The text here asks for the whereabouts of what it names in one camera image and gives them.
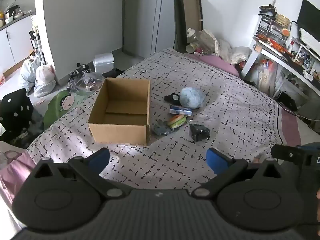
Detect dark grey socks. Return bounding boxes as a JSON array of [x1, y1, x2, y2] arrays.
[[153, 120, 172, 136]]

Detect black fabric pouch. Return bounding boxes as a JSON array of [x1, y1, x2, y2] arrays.
[[164, 93, 182, 105]]

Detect white cable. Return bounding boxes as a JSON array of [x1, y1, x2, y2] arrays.
[[280, 102, 320, 125]]

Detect kitchen pots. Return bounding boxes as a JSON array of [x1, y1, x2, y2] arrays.
[[4, 4, 21, 23]]

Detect white desk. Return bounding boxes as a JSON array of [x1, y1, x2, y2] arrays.
[[241, 36, 320, 101]]

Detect black cloth bundle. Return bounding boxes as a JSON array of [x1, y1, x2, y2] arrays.
[[189, 123, 211, 142]]

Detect blue fluffy plush ball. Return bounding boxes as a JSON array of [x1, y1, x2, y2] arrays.
[[180, 87, 206, 109]]

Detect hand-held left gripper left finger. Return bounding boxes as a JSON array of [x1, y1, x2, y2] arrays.
[[33, 147, 125, 198]]

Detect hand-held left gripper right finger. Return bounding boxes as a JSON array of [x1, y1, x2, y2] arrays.
[[192, 147, 282, 198]]

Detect paper cup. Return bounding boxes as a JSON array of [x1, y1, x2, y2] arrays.
[[185, 43, 201, 54]]

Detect white red-print plastic bag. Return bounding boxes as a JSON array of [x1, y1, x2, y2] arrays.
[[33, 64, 57, 98]]

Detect white kitchen cabinet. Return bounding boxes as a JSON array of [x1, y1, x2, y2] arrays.
[[0, 11, 36, 76]]

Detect desk drawer organizer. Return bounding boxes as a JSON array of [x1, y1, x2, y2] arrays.
[[255, 13, 291, 42]]

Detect black box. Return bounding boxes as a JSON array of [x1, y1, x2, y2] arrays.
[[276, 91, 298, 111]]

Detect white box appliance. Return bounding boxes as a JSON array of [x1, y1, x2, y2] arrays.
[[93, 53, 115, 74]]

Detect white keyboard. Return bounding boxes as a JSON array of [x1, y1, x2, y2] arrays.
[[299, 27, 320, 50]]

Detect pink pillow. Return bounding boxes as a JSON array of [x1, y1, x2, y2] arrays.
[[199, 54, 241, 77]]

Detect leaning black panel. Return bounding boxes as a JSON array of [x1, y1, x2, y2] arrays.
[[173, 0, 188, 54]]

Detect clear plastic bag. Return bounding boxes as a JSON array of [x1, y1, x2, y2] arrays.
[[72, 72, 106, 96]]

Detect grey patterned bedspread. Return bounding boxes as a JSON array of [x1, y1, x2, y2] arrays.
[[26, 48, 302, 188]]

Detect leaning cardboard sheet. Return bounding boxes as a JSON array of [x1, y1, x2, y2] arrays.
[[181, 0, 204, 53]]

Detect grey-white plastic bag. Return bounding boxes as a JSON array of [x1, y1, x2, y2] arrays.
[[19, 57, 42, 89]]

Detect black tripod gear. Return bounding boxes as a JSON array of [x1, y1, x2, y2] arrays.
[[67, 63, 92, 90]]

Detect metal storage rack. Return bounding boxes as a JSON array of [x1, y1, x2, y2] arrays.
[[29, 14, 47, 66]]

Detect clear plastic containers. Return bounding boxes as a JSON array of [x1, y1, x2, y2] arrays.
[[186, 28, 218, 55]]

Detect white bag pile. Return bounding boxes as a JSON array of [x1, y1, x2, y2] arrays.
[[217, 38, 252, 65]]

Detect hamburger plush toy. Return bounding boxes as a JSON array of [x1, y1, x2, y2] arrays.
[[167, 114, 187, 130]]

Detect pink sheet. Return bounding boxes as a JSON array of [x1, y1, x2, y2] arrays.
[[0, 141, 37, 207]]

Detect woven basket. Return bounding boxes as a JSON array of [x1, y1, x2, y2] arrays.
[[275, 13, 291, 27]]

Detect black perforated chair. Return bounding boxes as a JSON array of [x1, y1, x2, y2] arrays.
[[0, 88, 35, 143]]

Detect brown cardboard box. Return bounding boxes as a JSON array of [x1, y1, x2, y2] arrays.
[[88, 77, 151, 146]]

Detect green cartoon cushion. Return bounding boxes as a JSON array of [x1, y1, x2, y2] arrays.
[[43, 89, 87, 131]]

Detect blue tissue packet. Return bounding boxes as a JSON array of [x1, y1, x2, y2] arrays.
[[169, 106, 193, 116]]

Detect black monitor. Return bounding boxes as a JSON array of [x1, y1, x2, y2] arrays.
[[297, 0, 320, 38]]

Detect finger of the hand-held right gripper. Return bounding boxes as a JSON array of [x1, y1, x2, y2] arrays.
[[271, 144, 309, 167]]

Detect person's right hand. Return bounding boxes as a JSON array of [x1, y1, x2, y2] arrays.
[[315, 189, 320, 225]]

